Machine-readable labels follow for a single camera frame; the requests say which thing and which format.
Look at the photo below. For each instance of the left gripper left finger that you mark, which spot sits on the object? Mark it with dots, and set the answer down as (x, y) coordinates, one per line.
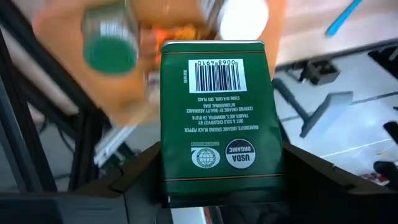
(93, 208)

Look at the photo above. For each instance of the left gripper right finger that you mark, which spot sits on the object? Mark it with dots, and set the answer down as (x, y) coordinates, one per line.
(326, 205)

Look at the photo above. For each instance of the green spice tin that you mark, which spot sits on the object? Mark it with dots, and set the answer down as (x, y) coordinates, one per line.
(217, 124)

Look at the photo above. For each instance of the green-lid spice jar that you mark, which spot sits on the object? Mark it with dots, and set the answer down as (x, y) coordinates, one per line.
(110, 56)

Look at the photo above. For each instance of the white-lid tall spice jar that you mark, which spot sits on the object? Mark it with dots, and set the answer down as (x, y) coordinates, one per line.
(245, 18)

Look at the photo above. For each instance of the orange translucent plastic bin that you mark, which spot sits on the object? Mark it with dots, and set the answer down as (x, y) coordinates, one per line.
(124, 90)

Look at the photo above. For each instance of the grey metal floor bracket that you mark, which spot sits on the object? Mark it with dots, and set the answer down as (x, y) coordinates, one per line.
(326, 115)

